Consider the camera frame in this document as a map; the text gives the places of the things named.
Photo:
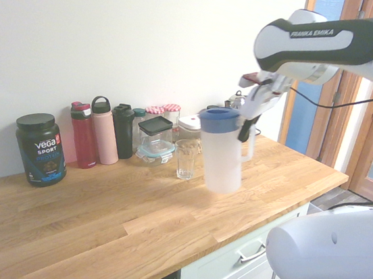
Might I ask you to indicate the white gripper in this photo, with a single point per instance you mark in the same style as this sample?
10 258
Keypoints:
263 98

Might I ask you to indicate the translucent pitcher with blue lid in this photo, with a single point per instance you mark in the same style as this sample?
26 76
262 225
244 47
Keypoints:
221 164

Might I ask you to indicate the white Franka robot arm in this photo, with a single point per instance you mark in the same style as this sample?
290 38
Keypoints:
320 43

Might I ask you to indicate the pink water bottle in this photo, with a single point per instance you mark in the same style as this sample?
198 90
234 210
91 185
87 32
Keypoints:
105 136

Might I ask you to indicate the red water bottle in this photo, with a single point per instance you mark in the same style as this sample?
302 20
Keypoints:
82 140

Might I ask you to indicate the stainless steel electric kettle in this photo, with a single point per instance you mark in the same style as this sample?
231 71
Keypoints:
238 101

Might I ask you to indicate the cereal container white lid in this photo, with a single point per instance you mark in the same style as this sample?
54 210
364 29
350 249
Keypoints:
188 122

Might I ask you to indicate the clear drinking glass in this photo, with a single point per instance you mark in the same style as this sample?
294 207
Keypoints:
184 166

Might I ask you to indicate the glass jar red checkered lid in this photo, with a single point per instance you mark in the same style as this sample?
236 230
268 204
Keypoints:
171 107
155 110

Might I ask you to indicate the square container black lid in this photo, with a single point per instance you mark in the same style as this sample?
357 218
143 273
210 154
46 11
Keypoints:
155 125

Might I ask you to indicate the glass container teal clip lid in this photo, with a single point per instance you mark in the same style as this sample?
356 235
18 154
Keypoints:
158 149

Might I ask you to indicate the glass jar green lid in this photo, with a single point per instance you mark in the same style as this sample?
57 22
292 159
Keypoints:
138 113

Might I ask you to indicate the black shaker bottle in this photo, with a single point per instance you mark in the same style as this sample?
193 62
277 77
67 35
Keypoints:
122 131

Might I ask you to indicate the black protein powder tub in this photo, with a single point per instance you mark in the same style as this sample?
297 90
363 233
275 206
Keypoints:
40 152

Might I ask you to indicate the dark red wrist camera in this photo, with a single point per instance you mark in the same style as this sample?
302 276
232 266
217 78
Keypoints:
250 79

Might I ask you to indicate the wooden door frame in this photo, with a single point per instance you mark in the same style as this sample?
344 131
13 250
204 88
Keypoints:
324 122

